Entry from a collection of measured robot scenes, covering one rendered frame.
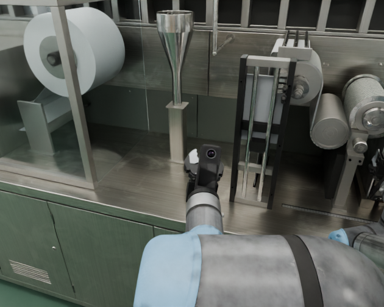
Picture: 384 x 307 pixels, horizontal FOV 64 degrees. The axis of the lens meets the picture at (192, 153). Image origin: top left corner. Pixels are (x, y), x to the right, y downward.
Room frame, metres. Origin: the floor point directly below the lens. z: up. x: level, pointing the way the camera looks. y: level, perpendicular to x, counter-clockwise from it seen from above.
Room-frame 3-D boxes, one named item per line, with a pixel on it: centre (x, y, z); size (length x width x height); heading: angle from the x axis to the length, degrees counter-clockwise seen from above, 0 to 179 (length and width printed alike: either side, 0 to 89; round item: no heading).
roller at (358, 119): (1.04, -0.63, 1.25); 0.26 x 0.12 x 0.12; 162
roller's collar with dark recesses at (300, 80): (0.98, -0.35, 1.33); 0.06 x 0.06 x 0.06; 72
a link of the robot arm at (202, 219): (0.43, -0.02, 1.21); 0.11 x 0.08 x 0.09; 179
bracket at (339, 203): (0.90, -0.55, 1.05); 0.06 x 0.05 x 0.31; 162
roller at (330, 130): (1.08, -0.52, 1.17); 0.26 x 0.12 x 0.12; 162
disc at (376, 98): (0.92, -0.59, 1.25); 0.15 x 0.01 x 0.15; 72
